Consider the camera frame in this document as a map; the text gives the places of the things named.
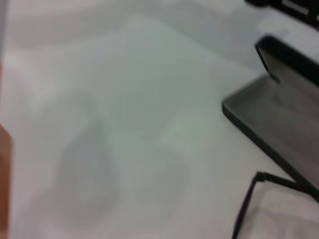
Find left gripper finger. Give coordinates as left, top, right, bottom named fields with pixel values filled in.
left=245, top=0, right=319, bottom=27

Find black glasses case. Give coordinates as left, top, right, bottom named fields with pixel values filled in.
left=221, top=35, right=319, bottom=196

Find black round glasses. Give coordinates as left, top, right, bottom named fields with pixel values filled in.
left=231, top=171, right=315, bottom=239

